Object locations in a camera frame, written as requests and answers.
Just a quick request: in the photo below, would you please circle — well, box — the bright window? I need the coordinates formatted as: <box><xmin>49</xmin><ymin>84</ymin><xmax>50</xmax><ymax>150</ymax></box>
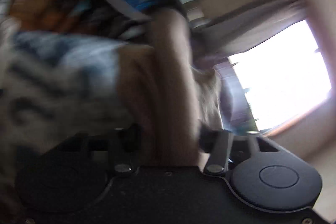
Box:
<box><xmin>227</xmin><ymin>19</ymin><xmax>332</xmax><ymax>132</ymax></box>

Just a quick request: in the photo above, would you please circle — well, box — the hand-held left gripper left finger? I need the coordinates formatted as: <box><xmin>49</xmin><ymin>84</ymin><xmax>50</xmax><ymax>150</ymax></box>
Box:
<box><xmin>58</xmin><ymin>124</ymin><xmax>142</xmax><ymax>178</ymax></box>

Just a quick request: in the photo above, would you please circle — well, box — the beige towel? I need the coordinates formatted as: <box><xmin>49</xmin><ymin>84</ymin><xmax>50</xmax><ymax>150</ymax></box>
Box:
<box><xmin>117</xmin><ymin>7</ymin><xmax>223</xmax><ymax>167</ymax></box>

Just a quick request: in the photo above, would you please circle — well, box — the blue patterned bedspread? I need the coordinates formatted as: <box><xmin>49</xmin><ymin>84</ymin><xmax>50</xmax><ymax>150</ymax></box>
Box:
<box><xmin>0</xmin><ymin>17</ymin><xmax>137</xmax><ymax>161</ymax></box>

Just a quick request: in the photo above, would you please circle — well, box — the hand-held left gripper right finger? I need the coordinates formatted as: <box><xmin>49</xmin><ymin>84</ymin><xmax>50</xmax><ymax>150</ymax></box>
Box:
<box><xmin>198</xmin><ymin>122</ymin><xmax>281</xmax><ymax>177</ymax></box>

